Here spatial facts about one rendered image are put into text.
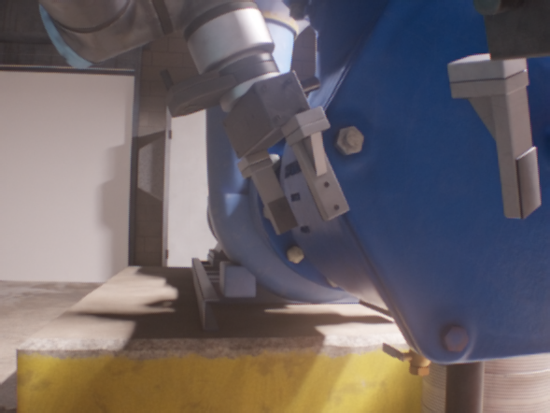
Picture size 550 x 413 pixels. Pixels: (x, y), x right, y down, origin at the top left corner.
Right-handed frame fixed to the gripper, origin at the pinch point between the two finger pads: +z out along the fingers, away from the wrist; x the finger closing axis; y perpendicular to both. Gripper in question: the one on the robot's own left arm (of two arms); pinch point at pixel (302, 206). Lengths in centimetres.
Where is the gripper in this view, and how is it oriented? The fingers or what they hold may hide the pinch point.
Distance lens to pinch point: 57.8
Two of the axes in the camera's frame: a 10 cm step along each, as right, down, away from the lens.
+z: 4.0, 9.2, 0.0
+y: 8.4, -3.7, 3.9
